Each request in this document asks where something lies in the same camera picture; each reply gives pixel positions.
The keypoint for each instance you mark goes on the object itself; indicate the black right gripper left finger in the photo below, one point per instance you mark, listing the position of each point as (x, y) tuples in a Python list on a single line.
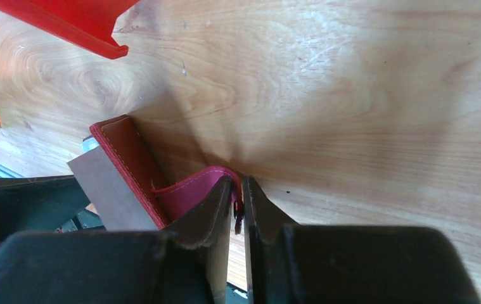
[(185, 262)]

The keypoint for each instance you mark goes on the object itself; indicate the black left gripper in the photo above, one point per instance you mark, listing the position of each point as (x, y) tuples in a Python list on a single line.
[(51, 204)]

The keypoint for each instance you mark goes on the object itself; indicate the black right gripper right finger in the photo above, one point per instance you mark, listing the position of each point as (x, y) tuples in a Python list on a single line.
[(292, 263)]

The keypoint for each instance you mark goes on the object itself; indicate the red leather card holder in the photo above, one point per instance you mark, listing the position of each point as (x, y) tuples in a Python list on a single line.
[(125, 184)]

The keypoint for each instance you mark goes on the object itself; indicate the red plastic bin front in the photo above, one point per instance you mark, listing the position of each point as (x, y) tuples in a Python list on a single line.
[(88, 24)]

